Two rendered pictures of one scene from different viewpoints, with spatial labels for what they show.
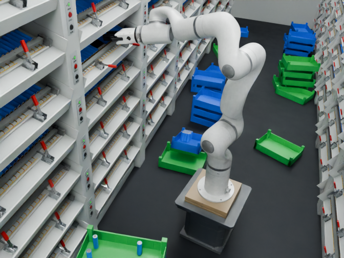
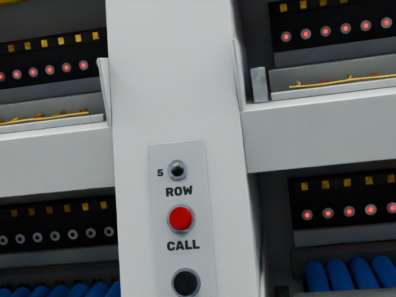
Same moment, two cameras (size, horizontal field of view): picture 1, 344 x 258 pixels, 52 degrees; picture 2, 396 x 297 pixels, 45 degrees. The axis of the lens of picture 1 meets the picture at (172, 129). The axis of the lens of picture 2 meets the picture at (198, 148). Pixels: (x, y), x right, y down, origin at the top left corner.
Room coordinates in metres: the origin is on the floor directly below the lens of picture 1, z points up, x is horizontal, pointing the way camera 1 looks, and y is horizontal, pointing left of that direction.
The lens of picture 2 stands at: (1.83, -0.15, 1.04)
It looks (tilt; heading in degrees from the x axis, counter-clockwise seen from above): 9 degrees up; 84
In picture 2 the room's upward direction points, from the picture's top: 5 degrees counter-clockwise
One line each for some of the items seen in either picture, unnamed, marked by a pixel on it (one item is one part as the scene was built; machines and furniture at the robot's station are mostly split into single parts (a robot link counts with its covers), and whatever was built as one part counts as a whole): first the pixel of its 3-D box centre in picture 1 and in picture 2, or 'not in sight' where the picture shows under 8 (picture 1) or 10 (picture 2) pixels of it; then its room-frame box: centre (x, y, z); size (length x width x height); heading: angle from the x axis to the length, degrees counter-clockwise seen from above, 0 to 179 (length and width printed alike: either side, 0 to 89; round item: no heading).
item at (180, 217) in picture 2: not in sight; (181, 218); (1.85, 0.19, 1.04); 0.02 x 0.01 x 0.02; 165
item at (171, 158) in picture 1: (183, 158); not in sight; (1.89, -0.09, 0.04); 0.30 x 0.20 x 0.08; 75
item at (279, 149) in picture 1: (279, 147); not in sight; (2.10, -0.81, 0.04); 0.30 x 0.20 x 0.08; 50
